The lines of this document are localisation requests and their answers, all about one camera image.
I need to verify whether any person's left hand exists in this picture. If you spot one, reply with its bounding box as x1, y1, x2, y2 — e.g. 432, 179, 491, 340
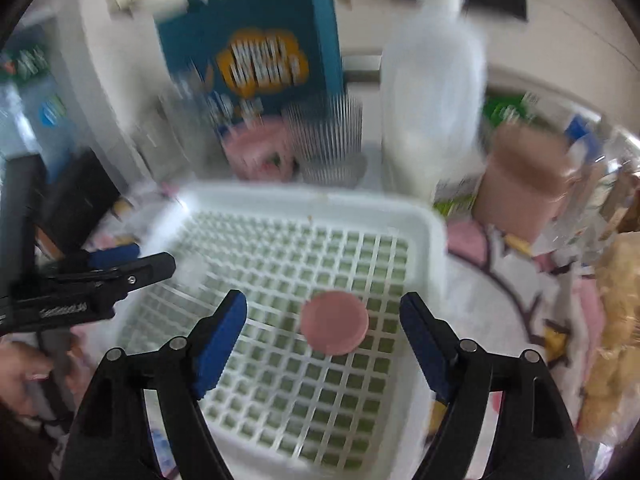
1, 340, 94, 416

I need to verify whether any black water dispenser base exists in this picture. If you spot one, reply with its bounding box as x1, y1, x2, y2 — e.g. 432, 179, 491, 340
37, 150, 120, 259

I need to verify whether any bag of yellow snacks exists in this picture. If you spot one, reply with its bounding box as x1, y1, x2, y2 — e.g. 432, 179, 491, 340
578, 232, 639, 445

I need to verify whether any cartoon pink white tablecloth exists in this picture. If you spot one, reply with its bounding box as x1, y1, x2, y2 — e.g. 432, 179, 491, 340
49, 179, 606, 480

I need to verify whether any white perforated plastic tray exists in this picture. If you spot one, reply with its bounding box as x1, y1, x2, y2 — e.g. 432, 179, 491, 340
112, 183, 446, 479

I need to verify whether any pink ceramic mug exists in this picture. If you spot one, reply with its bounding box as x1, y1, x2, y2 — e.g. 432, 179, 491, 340
221, 117, 294, 182

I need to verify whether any pink round lid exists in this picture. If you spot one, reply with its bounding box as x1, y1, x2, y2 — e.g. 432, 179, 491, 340
299, 290, 369, 356

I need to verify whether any ribbed clear glass cup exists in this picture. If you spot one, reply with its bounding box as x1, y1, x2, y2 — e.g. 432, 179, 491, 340
282, 94, 367, 188

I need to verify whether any pink lidded canister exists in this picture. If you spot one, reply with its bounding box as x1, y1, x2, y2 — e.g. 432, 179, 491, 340
472, 122, 580, 244

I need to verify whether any teal What's Up Doc bag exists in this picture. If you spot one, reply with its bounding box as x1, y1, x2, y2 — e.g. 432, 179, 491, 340
156, 0, 344, 136

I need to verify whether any translucent milk jug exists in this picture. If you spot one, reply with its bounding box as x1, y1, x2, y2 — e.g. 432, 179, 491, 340
380, 0, 487, 216

